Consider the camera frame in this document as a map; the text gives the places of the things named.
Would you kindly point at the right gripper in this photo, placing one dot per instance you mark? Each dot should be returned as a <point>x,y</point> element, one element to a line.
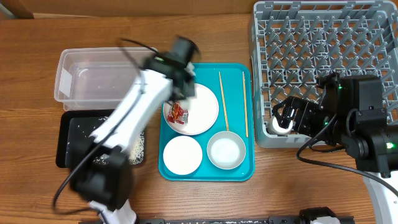
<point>305,108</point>

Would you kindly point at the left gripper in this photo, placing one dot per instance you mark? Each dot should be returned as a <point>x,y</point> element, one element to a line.
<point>190,90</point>

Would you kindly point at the white cup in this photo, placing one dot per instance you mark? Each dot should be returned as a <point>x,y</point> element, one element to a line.
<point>274,128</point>

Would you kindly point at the red sauce packet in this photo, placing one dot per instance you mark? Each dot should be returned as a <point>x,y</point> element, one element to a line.
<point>177,114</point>

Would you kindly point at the pile of rice grains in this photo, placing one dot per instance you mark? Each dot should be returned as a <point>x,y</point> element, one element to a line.
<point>81,128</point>

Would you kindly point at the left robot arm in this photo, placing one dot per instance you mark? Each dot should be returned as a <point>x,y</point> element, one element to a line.
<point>100,171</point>

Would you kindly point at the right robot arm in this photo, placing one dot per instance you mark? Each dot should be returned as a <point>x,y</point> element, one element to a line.
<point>350,117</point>

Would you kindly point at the clear plastic waste bin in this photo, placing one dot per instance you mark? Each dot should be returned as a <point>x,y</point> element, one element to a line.
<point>96,78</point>

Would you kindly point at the large white round plate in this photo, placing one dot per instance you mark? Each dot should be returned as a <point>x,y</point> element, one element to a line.
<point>203,109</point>

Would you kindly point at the left wooden chopstick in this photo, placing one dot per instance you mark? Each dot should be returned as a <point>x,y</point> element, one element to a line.
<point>223,101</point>

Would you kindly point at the wooden chopstick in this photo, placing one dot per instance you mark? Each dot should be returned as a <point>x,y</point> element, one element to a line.
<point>223,101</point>
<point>245,105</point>

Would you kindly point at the teal plastic serving tray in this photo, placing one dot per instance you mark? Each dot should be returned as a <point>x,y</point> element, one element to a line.
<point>207,75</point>

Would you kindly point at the right wooden chopstick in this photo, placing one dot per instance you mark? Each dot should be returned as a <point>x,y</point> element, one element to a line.
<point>245,105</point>

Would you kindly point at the grey bowl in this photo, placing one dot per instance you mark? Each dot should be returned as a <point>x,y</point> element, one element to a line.
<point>226,150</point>

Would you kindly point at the grey plastic dish rack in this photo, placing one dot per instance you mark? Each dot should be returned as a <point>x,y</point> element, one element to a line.
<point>291,43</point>

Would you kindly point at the black rectangular tray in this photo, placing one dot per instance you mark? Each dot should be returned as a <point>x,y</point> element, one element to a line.
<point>61,156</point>

